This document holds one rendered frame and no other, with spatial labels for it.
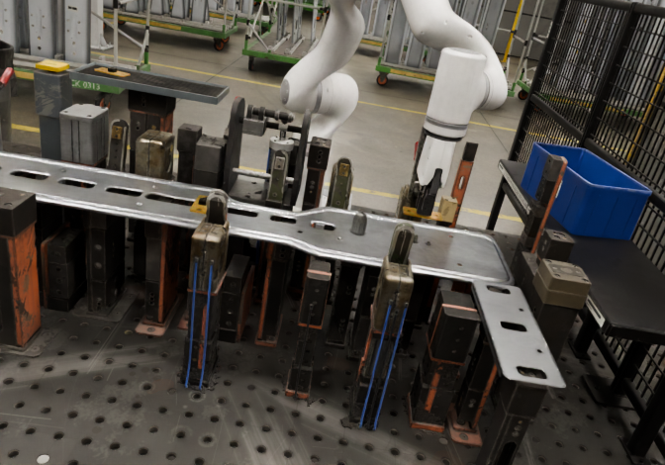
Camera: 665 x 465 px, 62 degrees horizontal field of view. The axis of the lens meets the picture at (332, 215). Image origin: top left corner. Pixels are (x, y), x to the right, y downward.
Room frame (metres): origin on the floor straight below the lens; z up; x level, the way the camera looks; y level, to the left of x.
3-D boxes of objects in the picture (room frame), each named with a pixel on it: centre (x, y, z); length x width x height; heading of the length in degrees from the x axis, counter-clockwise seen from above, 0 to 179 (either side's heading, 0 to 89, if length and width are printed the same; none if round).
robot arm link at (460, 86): (1.09, -0.19, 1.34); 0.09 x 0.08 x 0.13; 120
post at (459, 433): (0.90, -0.35, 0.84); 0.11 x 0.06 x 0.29; 1
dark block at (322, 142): (1.30, 0.06, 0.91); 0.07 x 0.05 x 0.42; 1
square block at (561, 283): (0.97, -0.46, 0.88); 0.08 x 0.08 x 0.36; 1
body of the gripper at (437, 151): (1.09, -0.19, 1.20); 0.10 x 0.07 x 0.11; 1
